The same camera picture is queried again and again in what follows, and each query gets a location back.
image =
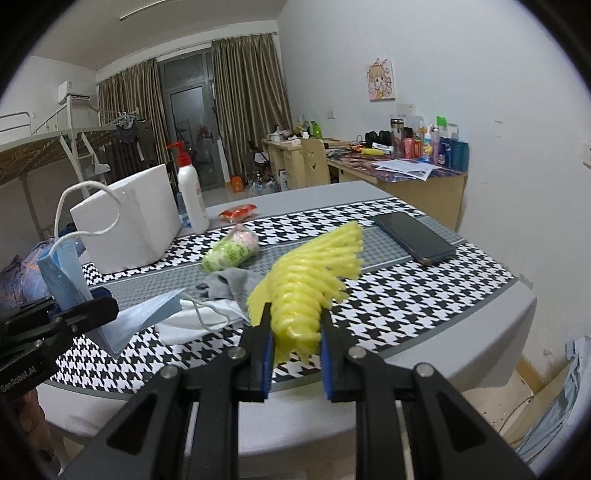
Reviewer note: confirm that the green tissue pack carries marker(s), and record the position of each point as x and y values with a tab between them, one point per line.
232	250

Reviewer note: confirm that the white air conditioner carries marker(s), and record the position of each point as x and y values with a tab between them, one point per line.
65	93

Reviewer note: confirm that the left brown curtain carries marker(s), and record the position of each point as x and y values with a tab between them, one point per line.
132	102

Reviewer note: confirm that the grey sock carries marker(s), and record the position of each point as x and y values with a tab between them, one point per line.
230	284

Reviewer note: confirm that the yellow foam net sleeve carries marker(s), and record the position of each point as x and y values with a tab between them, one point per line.
301	284

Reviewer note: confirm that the glass balcony door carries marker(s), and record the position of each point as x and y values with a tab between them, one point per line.
187	89

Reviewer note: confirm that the metal bunk bed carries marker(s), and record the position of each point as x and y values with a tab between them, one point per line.
55	139

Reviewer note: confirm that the brown curtain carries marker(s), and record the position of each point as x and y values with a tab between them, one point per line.
250	97
132	102

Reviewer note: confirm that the red snack packet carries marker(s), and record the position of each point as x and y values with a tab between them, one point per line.
238	213

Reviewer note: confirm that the white cloth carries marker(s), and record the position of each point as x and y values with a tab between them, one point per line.
198	318

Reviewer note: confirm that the blue face mask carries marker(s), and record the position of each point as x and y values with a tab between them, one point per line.
114	336

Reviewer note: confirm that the houndstooth table runner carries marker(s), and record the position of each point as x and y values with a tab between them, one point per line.
395	303

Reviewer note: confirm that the white red pump bottle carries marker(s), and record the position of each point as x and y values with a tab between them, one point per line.
189	187

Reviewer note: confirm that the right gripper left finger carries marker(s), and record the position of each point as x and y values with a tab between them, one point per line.
183	424

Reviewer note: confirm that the black smartphone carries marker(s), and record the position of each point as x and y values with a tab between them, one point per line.
421	243

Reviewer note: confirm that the wooden smiley chair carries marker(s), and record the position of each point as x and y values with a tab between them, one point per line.
316	168

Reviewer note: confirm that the right brown curtain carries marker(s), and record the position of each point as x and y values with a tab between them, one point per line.
250	97

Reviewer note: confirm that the white papers on desk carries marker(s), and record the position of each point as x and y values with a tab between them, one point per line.
416	170

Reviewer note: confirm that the orange bag on floor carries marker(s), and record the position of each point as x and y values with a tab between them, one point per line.
236	184

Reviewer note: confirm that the wooden desk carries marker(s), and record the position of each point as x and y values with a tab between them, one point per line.
441	196

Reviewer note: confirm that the cartoon girl poster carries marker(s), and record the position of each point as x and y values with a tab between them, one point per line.
380	80

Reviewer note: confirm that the ceiling tube light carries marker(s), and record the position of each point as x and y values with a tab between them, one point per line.
141	9

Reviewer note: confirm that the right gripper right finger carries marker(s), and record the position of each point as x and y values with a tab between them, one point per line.
410	422

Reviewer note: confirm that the white foam box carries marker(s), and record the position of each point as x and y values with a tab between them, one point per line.
144	224

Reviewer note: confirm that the blue plaid quilt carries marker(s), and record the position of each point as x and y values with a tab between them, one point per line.
23	281

